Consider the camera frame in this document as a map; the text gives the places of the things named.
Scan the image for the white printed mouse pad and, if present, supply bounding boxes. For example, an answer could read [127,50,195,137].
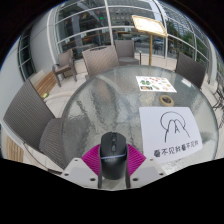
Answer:
[138,106,204,165]

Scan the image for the black computer mouse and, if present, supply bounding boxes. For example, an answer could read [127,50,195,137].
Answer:
[98,131,129,181]

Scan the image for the wooden slat bench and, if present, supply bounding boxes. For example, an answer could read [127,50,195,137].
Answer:
[5,134,25,164]
[33,70,58,100]

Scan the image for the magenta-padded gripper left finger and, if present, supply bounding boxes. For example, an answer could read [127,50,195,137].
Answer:
[61,143,103,190]

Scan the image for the grey wicker armchair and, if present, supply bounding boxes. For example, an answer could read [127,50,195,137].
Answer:
[114,39,142,67]
[174,51,207,90]
[81,45,120,81]
[51,48,78,88]
[2,79,68,170]

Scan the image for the black metal chairs group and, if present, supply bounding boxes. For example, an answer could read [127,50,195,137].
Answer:
[212,84,224,112]

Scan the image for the gold-framed menu stand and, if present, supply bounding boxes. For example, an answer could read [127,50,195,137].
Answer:
[131,14,169,67]

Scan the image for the laminated picture menu card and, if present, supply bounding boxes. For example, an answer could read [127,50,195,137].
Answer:
[135,75,178,94]

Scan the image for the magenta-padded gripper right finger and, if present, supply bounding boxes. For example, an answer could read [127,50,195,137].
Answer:
[125,143,167,189]

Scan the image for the tan tape roll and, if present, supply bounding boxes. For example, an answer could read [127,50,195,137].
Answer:
[158,94,176,108]

